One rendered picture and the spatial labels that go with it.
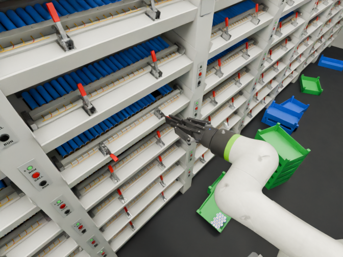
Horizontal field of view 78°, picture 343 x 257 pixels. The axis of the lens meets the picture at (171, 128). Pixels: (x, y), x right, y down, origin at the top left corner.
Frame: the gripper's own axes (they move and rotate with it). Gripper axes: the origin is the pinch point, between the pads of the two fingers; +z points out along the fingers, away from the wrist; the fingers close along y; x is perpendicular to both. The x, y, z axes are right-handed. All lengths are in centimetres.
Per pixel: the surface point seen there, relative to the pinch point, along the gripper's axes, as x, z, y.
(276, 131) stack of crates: -66, -7, 95
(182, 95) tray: 0.4, 10.6, 17.1
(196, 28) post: 29.5, 0.2, 18.1
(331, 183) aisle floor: -109, -51, 107
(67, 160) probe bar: 3.5, 11.0, -38.5
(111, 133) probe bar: 3.4, 10.9, -21.5
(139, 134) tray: -1.4, 7.3, -12.5
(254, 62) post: -11, 12, 88
